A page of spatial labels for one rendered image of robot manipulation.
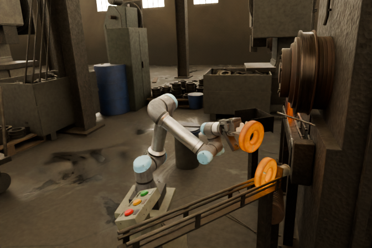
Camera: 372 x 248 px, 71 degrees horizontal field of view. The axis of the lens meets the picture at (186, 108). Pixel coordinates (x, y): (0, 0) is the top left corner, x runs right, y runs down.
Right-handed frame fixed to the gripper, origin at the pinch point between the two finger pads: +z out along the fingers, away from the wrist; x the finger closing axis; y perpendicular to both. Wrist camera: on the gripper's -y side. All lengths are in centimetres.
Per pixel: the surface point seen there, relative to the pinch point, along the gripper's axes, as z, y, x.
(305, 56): 16.4, 31.4, 29.0
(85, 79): -305, 73, 15
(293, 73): 8.9, 24.3, 28.7
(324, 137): 22.7, -7.0, 22.8
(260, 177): 7.0, -18.6, -7.2
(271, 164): 7.2, -15.2, 1.7
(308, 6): -105, 115, 277
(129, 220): -22, -24, -59
